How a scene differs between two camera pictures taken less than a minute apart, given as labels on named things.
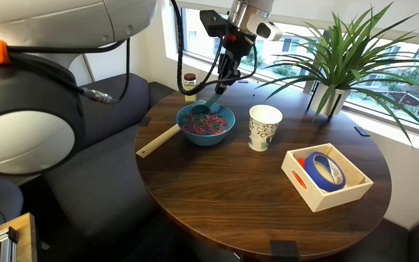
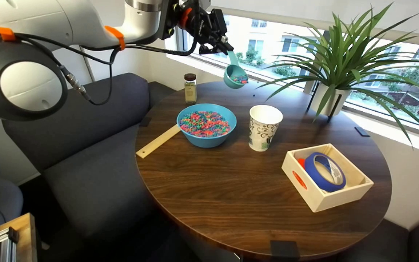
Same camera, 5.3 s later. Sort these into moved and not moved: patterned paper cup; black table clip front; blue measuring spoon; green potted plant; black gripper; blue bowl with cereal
Moved: blue measuring spoon; black gripper
Not moved: patterned paper cup; green potted plant; black table clip front; blue bowl with cereal
